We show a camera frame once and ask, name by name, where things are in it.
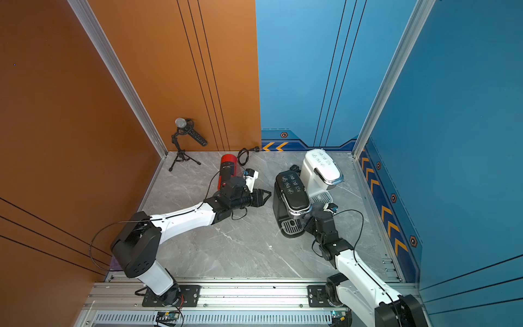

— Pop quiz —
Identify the circuit board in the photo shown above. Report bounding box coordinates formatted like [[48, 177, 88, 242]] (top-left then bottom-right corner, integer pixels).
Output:
[[329, 311, 353, 327], [155, 311, 183, 326]]

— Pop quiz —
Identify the microphone on black tripod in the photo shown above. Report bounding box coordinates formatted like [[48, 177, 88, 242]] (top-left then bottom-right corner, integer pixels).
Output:
[[168, 117, 208, 172]]

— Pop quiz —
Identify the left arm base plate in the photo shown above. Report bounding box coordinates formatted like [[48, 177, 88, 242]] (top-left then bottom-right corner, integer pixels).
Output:
[[135, 284, 202, 309]]

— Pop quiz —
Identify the red machine black cable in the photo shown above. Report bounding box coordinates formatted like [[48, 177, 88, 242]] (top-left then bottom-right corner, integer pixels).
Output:
[[236, 146, 262, 166]]

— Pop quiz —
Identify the purple toy cube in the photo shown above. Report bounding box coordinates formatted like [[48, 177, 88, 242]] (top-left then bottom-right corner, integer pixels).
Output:
[[110, 257, 123, 271]]

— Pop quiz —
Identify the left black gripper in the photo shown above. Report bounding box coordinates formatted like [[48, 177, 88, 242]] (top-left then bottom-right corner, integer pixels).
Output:
[[229, 188, 272, 213]]

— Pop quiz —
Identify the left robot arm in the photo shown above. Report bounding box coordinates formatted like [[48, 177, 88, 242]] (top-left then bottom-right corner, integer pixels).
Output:
[[111, 177, 272, 306]]

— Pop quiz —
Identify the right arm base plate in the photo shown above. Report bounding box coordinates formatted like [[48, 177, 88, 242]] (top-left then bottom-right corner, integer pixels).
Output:
[[306, 284, 347, 308]]

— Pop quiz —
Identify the red capsule coffee machine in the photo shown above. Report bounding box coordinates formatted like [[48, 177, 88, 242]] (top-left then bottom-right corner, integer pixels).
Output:
[[218, 154, 241, 190]]

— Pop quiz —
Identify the black coffee machine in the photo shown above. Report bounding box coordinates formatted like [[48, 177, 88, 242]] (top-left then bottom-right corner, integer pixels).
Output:
[[273, 170, 312, 238]]

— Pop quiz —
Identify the white coffee machine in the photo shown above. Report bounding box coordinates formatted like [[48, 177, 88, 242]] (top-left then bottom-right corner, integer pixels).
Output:
[[300, 149, 344, 204]]

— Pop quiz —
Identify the left circuit board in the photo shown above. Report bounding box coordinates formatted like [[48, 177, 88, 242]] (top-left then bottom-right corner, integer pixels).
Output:
[[155, 311, 183, 326]]

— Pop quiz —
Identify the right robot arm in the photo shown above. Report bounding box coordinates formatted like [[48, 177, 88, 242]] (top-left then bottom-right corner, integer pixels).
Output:
[[306, 208, 429, 326]]

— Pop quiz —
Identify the right circuit board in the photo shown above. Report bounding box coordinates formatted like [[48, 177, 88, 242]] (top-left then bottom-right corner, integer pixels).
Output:
[[329, 311, 353, 327]]

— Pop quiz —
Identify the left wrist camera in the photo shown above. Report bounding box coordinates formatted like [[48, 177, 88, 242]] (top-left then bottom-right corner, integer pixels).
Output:
[[244, 168, 259, 193]]

